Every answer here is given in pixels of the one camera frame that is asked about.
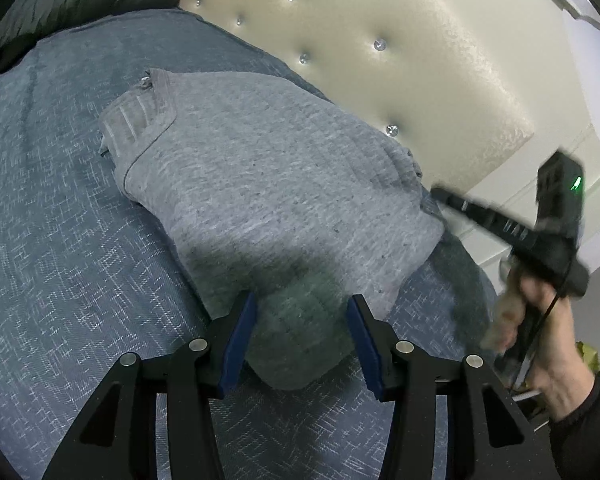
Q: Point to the dark grey duvet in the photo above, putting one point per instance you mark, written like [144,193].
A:
[80,0]

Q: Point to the grey sweater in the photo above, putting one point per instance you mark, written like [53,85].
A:
[280,185]

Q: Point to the cream tufted headboard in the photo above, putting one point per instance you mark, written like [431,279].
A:
[405,60]

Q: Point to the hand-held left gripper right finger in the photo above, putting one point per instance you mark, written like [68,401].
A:
[367,350]

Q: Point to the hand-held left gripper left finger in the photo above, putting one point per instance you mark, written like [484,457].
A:
[237,345]

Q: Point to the bed with blue sheet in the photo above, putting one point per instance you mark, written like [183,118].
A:
[55,260]

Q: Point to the person's right forearm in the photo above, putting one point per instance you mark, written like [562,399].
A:
[590,435]

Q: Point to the person's right hand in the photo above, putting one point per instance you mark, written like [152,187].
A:
[555,360]

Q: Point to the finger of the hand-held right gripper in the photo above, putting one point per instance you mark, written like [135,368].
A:
[475,212]

